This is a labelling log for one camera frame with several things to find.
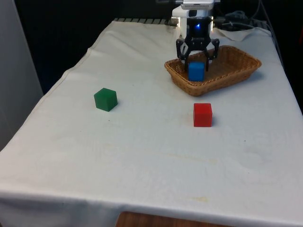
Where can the pale grey panel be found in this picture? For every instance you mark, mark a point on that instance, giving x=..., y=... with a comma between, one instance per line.
x=14, y=71

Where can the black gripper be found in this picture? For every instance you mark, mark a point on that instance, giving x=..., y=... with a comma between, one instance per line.
x=198, y=40

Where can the red cube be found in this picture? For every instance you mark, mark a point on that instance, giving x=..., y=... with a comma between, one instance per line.
x=202, y=116

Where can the blue cube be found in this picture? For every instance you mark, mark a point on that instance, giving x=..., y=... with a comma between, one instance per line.
x=196, y=72

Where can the brown wicker basket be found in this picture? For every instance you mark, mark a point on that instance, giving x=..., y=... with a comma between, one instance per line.
x=236, y=62

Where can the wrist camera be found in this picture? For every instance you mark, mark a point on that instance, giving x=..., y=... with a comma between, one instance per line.
x=197, y=6

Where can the green cube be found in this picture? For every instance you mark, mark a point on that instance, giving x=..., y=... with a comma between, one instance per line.
x=105, y=100

